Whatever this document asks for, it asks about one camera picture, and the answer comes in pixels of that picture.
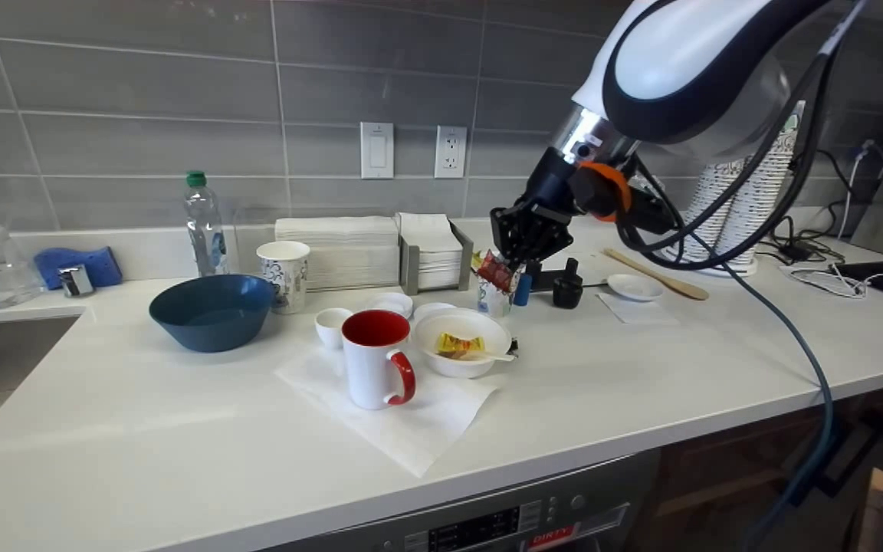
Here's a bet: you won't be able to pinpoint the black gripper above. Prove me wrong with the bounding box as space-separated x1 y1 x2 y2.
470 161 578 301

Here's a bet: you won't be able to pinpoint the red sachet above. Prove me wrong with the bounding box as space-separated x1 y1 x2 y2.
478 253 515 293

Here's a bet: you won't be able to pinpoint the long yellow sachet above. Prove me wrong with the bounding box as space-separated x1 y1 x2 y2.
454 333 488 366

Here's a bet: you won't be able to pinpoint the small yellow sachet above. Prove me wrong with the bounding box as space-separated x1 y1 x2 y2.
433 332 470 361

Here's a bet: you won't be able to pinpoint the white bowl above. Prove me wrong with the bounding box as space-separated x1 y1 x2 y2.
410 305 519 382

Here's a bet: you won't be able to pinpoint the blue bowl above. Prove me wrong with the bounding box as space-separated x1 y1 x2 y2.
147 272 283 356

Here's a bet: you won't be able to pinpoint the metal napkin holder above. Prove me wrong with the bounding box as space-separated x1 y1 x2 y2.
394 212 478 296

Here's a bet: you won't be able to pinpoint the small white cup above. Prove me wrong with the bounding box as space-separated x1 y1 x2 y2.
366 290 418 322
311 303 356 351

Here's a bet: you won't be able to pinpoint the white plastic spoon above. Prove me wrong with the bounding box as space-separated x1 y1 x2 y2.
603 271 664 305

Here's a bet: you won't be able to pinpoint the large wooden spoon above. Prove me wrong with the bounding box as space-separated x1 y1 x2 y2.
601 246 711 303

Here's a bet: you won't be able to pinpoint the white mug red inside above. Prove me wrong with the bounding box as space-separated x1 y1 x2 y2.
337 305 419 414

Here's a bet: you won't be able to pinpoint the white paper napkin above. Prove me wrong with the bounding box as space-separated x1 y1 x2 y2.
272 339 499 480

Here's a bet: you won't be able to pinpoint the dishwasher control panel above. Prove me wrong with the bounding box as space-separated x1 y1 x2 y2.
267 449 668 552

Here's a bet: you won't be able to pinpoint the stack of paper cups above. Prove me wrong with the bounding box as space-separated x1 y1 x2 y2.
685 100 806 272

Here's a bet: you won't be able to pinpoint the clear water bottle green cap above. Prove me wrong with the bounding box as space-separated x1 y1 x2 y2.
182 169 230 278

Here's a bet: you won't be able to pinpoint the dark lower cabinet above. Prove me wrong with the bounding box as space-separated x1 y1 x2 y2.
652 377 883 552

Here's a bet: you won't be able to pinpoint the blue sponge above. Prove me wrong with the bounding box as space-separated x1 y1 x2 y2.
35 246 124 293

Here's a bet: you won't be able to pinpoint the small metal box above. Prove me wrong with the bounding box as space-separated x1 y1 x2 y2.
58 263 95 301

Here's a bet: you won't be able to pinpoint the kitchen sink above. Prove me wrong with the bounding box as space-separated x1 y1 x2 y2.
0 315 84 462

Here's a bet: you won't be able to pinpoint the white wall outlet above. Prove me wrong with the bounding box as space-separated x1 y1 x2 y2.
433 121 470 182

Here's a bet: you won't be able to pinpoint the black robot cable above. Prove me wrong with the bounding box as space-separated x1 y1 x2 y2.
620 49 842 272

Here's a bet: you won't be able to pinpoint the white wall switch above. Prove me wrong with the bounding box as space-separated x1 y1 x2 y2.
357 120 397 182

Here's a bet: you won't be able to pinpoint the black tangled cables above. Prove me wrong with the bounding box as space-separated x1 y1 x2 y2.
767 142 883 301

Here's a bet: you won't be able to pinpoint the blue-grey thick cable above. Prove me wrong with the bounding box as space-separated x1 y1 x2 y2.
711 253 837 552

